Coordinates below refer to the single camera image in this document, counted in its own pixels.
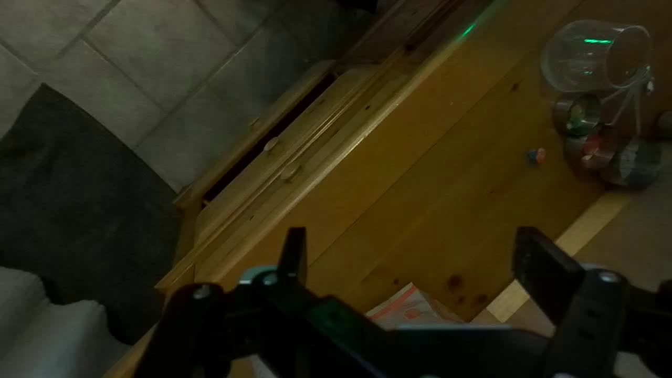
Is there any large metal measuring cup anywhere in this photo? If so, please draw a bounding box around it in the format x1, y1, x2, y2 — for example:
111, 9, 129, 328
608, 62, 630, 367
607, 138, 663, 191

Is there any medium metal measuring cup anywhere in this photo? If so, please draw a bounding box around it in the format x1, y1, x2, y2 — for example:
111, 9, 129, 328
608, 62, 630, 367
564, 131, 623, 174

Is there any clear glass tumbler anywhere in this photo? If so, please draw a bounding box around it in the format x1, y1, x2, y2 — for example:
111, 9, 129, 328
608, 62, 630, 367
540, 20, 657, 97

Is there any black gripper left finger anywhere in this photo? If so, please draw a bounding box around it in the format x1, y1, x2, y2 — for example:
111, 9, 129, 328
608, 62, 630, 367
274, 226, 310, 290

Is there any dark grey rug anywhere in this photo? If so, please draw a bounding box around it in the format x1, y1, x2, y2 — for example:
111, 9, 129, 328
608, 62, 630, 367
0, 82, 184, 347

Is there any pine wooden dresser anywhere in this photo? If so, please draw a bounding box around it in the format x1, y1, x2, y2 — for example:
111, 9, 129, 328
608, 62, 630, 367
102, 0, 672, 378

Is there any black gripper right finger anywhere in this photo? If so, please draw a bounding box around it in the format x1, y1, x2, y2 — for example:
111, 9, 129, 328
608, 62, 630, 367
511, 226, 588, 326

